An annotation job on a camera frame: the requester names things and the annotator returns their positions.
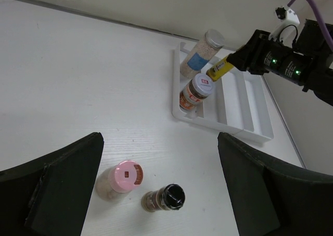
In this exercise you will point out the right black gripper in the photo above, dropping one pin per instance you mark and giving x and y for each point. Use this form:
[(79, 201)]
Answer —
[(260, 56)]

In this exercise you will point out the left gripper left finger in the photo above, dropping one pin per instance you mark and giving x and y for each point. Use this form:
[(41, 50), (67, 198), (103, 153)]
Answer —
[(50, 195)]

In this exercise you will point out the tall jar silver lid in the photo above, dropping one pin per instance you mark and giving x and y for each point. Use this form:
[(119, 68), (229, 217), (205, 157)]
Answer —
[(202, 53)]

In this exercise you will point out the small black pepper grinder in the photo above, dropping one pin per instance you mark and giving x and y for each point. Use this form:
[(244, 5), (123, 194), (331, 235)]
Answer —
[(168, 198)]

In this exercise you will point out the pink lid spice bottle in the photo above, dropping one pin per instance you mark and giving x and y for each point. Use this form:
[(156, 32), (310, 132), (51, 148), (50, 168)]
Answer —
[(117, 181)]

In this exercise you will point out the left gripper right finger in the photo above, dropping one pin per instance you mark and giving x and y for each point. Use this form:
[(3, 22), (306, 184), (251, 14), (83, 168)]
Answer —
[(272, 197)]

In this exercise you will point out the yellow bottle cork cap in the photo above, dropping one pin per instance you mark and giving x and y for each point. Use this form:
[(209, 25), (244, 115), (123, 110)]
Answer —
[(219, 69)]

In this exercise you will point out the white divided tray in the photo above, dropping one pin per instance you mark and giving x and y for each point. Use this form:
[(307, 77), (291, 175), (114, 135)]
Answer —
[(237, 106)]

